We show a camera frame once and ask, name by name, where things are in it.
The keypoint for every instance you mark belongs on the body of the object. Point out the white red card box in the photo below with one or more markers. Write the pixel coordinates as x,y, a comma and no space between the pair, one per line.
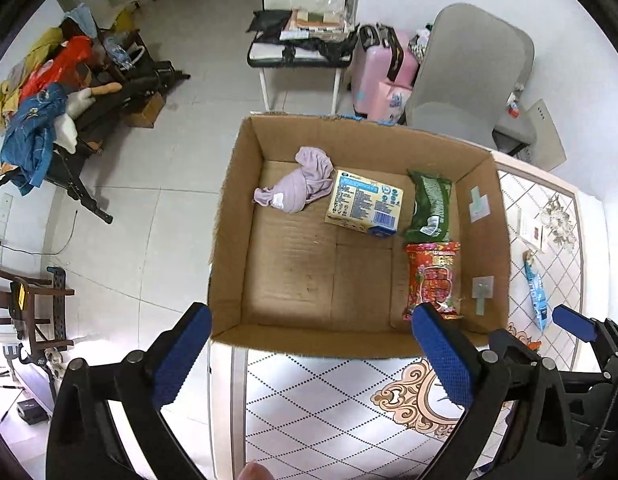
531,230

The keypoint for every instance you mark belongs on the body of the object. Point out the green snack bag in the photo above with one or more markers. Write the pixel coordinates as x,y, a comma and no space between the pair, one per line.
430,218

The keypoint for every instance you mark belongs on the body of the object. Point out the pink suitcase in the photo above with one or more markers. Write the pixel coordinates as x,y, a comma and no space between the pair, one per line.
382,56

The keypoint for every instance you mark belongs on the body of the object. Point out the brown cardboard box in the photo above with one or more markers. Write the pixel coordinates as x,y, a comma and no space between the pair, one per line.
293,283

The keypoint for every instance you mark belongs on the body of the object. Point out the dark wooden chair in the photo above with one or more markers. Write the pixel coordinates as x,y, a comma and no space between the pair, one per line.
36,336

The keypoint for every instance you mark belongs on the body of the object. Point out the blue long snack packet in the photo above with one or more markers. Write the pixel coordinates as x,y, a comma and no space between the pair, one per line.
536,288

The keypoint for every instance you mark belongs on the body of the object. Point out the purple fuzzy cloth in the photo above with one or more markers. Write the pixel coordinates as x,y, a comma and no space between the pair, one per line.
310,181

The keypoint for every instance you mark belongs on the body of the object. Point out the white bench with clutter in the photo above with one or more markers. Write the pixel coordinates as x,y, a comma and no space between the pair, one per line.
345,7

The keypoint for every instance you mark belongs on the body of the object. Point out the pink gift bag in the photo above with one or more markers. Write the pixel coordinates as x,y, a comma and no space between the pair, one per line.
388,103

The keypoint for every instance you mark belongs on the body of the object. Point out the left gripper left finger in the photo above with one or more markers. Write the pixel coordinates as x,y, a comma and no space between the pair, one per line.
148,380

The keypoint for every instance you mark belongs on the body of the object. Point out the red snack bag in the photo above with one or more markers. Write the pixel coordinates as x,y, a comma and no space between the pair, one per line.
432,277

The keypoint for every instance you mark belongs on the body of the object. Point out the orange snack packet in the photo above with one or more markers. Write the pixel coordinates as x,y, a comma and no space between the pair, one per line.
533,345

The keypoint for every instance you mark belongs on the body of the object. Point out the grey chair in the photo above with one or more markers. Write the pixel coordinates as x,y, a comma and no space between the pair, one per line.
473,62

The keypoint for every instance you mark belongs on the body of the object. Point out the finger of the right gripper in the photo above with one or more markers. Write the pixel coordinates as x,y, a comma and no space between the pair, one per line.
585,329

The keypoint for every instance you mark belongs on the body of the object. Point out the clear crinkled plastic wrapper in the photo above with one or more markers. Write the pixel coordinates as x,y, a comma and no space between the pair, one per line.
557,223

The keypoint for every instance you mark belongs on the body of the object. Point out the black bag on bench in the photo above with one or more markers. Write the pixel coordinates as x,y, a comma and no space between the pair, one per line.
284,38

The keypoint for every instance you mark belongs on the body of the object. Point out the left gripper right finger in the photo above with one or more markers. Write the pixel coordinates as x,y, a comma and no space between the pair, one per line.
477,381

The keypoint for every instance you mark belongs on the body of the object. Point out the cream blue tissue pack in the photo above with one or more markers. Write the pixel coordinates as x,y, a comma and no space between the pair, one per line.
364,205

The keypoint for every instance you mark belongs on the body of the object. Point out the pile of colourful clothes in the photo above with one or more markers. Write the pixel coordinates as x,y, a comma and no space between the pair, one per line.
66,97

